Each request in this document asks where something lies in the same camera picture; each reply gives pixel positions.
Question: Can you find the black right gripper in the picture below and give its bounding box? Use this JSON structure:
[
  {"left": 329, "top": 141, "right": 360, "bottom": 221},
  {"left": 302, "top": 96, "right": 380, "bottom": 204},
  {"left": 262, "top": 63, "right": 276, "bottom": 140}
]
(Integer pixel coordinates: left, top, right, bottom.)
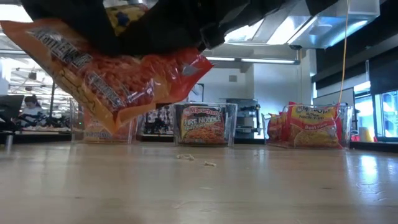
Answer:
[{"left": 201, "top": 0, "right": 249, "bottom": 50}]

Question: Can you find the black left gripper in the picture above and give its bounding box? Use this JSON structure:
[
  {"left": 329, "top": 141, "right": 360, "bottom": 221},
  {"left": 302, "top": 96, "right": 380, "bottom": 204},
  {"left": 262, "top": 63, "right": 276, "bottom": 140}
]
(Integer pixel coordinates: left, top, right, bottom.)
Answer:
[{"left": 21, "top": 0, "right": 203, "bottom": 57}]

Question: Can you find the orange Saucy Noods packet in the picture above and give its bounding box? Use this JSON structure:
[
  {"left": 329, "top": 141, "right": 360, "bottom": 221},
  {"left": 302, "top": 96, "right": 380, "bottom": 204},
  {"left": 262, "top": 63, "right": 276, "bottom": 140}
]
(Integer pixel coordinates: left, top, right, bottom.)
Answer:
[
  {"left": 83, "top": 107, "right": 133, "bottom": 144},
  {"left": 0, "top": 3, "right": 215, "bottom": 135}
]

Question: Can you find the patterned fabric panel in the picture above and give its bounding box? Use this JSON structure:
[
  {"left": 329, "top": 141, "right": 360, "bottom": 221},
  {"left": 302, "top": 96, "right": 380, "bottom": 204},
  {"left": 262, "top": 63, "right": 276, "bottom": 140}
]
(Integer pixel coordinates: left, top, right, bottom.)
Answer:
[{"left": 146, "top": 107, "right": 175, "bottom": 124}]

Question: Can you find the grey machine cabinet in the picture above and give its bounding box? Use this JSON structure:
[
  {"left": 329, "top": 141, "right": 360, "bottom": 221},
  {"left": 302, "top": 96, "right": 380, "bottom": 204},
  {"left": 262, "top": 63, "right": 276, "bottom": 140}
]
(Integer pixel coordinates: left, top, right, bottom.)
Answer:
[{"left": 226, "top": 98, "right": 261, "bottom": 140}]

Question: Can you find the clear plastic bin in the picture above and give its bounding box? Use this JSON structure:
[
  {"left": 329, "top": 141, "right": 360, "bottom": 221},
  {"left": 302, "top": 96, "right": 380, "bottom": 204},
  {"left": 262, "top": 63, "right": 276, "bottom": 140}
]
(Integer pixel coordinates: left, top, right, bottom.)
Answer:
[
  {"left": 70, "top": 98, "right": 139, "bottom": 145},
  {"left": 262, "top": 102, "right": 354, "bottom": 149},
  {"left": 173, "top": 101, "right": 239, "bottom": 147}
]

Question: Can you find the person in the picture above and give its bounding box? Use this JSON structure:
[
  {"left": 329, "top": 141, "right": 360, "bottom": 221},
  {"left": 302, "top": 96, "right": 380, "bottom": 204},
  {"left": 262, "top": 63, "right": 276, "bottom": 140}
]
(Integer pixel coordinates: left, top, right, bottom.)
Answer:
[{"left": 17, "top": 95, "right": 47, "bottom": 127}]

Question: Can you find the dark work table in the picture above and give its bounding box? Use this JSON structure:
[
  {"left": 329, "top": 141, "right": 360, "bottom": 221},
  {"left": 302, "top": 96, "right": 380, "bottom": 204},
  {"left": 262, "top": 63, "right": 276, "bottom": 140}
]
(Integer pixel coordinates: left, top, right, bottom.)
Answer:
[{"left": 14, "top": 124, "right": 73, "bottom": 144}]

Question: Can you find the pale yellow roll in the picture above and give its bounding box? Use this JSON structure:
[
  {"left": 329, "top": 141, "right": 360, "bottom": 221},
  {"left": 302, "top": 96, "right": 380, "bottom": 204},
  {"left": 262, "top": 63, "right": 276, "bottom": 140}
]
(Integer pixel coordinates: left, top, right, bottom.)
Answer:
[{"left": 358, "top": 126, "right": 374, "bottom": 143}]

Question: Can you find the black office chair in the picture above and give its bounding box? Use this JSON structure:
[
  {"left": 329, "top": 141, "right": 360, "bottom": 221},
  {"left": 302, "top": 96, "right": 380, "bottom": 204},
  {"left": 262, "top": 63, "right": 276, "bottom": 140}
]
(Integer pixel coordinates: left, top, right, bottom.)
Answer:
[{"left": 0, "top": 94, "right": 25, "bottom": 153}]

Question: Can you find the glass window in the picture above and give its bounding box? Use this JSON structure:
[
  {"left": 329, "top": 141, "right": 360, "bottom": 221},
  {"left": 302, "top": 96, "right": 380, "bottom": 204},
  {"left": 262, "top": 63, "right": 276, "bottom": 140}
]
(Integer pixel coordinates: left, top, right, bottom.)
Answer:
[{"left": 373, "top": 89, "right": 398, "bottom": 138}]

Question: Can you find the black low bench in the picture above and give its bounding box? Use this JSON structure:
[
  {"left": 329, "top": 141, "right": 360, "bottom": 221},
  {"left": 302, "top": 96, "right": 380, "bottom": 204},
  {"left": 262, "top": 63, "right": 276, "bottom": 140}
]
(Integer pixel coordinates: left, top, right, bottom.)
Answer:
[{"left": 348, "top": 141, "right": 398, "bottom": 154}]

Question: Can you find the yellow hanging power cable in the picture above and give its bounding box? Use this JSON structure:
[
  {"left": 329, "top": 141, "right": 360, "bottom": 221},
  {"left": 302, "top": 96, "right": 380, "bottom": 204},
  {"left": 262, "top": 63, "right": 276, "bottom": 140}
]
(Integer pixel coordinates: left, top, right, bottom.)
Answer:
[{"left": 338, "top": 0, "right": 351, "bottom": 104}]

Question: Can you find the black gantry frame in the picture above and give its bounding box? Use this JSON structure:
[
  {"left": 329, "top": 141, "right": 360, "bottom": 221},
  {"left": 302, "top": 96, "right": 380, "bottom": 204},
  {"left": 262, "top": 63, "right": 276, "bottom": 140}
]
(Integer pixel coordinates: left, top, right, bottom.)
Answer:
[{"left": 49, "top": 81, "right": 57, "bottom": 121}]

